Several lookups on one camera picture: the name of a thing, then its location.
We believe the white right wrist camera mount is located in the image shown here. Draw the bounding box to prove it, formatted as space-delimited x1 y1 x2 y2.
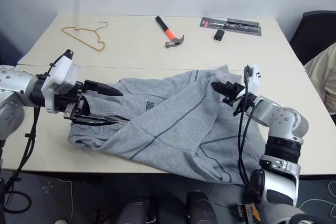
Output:
241 63 263 95

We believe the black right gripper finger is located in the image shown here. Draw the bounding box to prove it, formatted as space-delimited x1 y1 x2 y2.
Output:
225 80 245 91
211 81 232 97

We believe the hammer with orange black handle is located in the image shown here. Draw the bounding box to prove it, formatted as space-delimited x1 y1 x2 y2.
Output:
155 16 185 49

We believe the packaged tool on black card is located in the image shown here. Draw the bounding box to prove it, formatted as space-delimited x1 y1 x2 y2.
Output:
200 17 263 37

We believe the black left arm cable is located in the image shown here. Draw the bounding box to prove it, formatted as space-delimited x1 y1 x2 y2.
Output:
0 103 40 215

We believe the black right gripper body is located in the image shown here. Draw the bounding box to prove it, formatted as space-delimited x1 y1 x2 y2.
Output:
222 88 253 110

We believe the black office chair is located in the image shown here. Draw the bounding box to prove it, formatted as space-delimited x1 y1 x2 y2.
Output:
289 10 336 66

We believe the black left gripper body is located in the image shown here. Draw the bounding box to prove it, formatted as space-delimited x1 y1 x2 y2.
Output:
53 80 92 125

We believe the person in beige shirt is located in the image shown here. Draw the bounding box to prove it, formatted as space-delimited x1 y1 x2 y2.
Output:
304 42 336 116

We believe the gold wire clothes hanger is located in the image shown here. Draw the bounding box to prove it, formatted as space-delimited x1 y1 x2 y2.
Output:
60 20 109 52

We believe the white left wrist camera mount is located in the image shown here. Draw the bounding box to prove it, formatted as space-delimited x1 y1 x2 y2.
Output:
40 49 81 115

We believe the black box with orange label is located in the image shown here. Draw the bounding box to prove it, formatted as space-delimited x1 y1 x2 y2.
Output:
235 202 263 224

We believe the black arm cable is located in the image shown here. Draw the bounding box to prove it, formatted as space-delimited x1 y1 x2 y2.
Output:
0 103 40 215
233 65 254 187

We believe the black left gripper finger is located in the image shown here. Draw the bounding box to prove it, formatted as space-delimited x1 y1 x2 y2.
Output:
70 114 121 127
83 79 124 98

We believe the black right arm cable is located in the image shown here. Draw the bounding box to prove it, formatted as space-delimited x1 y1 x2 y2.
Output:
233 65 254 187

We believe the dark rounded shape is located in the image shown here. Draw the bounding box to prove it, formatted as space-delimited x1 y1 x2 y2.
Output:
116 193 159 224
185 190 219 224

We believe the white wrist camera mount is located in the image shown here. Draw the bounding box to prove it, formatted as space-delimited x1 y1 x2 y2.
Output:
40 49 81 115
241 63 263 95

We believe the grey zip jacket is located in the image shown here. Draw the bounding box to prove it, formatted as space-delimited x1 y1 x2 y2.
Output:
67 64 266 185

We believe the small black rectangular block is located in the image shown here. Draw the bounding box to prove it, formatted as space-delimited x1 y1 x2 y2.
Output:
213 29 225 42

